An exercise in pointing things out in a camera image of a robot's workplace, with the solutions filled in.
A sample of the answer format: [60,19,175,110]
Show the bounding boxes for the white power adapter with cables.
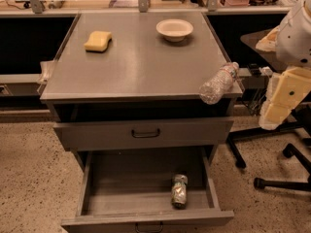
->
[248,63,273,115]

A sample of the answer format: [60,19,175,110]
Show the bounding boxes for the yellow sponge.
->
[84,31,112,52]

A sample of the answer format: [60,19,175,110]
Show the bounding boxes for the upper grey drawer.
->
[53,116,233,150]

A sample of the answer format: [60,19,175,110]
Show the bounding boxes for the green 7up can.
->
[171,174,188,210]

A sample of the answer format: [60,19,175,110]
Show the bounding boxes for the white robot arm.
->
[259,0,311,130]

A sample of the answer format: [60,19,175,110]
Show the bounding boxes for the open middle grey drawer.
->
[61,147,234,233]

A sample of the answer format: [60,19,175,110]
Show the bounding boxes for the white bowl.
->
[156,19,193,43]

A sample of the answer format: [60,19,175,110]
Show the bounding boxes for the clear plastic side holder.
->
[37,60,55,94]

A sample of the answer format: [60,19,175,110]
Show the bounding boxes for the grey drawer cabinet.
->
[39,10,245,233]

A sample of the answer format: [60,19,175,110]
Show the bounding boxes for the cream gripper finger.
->
[256,26,279,51]
[259,101,292,130]

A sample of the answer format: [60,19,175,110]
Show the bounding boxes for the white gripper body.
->
[272,67,311,110]

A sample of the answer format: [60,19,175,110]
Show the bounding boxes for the black office chair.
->
[225,28,311,192]

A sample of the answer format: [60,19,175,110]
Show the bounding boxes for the clear plastic water bottle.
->
[199,62,239,105]

